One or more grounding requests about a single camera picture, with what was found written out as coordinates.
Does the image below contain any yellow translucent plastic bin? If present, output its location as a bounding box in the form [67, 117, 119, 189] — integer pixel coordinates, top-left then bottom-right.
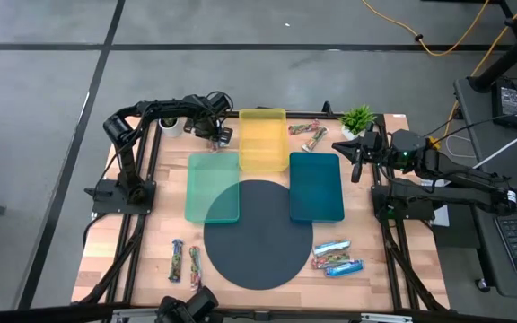
[238, 108, 290, 173]

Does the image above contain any whitish granola bar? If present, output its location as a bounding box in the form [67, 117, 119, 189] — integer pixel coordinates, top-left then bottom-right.
[302, 126, 329, 153]

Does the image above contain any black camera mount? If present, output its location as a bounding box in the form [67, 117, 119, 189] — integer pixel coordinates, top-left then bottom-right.
[153, 294, 188, 323]

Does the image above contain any round dark woven mat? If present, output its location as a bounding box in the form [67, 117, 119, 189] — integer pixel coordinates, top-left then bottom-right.
[203, 179, 315, 291]

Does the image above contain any black power adapter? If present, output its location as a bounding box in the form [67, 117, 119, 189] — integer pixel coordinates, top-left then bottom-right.
[491, 78, 517, 129]

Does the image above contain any yellow cable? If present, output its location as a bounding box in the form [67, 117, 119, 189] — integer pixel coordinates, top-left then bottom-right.
[442, 0, 517, 141]
[360, 0, 492, 57]

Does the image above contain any blue and white granola bar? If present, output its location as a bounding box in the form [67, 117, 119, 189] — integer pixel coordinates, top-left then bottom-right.
[312, 239, 352, 258]

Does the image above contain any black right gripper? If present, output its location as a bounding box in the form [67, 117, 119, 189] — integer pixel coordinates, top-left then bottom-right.
[332, 130, 388, 184]

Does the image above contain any red and green granola bar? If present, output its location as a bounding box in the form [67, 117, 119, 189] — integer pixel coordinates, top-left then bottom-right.
[311, 252, 352, 270]

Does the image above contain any silver aluminium bar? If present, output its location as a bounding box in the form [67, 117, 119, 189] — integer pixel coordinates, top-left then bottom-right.
[110, 307, 415, 323]

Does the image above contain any green and purple granola bar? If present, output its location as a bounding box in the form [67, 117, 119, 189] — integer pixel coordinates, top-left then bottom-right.
[168, 239, 185, 284]

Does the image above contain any white cup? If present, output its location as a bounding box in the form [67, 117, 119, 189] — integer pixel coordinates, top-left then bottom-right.
[158, 116, 185, 138]

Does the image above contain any red and silver granola bar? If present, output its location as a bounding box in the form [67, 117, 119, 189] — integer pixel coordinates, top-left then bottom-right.
[287, 119, 321, 135]

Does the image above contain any black table frame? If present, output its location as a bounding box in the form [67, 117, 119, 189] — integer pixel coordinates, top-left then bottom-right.
[72, 101, 451, 323]

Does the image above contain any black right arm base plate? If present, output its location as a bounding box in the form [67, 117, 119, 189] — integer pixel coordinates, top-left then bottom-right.
[371, 183, 437, 221]

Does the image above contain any green translucent plastic bin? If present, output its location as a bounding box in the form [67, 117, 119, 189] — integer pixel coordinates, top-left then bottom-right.
[184, 151, 241, 224]

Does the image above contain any black stand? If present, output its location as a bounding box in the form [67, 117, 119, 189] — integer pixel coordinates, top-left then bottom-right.
[467, 0, 517, 93]

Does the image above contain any grey side table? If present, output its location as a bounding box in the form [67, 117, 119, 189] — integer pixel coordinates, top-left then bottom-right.
[453, 75, 517, 300]

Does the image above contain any blue oatmeal raisin granola bar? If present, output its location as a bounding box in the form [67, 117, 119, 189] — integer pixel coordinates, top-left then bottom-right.
[324, 259, 365, 278]

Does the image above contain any black table-level camera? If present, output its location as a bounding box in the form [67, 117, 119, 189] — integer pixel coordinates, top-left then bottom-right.
[185, 285, 220, 318]

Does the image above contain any leafy green potted plant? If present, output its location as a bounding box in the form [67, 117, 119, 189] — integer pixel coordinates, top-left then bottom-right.
[338, 104, 377, 141]

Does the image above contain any white rod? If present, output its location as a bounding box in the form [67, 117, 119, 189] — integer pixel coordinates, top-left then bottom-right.
[472, 119, 517, 170]

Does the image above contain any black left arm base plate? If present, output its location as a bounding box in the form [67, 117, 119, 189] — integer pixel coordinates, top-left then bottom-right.
[83, 179, 157, 215]

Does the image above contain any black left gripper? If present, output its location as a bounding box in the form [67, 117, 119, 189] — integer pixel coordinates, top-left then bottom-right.
[183, 111, 234, 153]

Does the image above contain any blue plastic bin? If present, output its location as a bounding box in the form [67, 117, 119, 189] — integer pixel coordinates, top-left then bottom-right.
[288, 151, 346, 223]

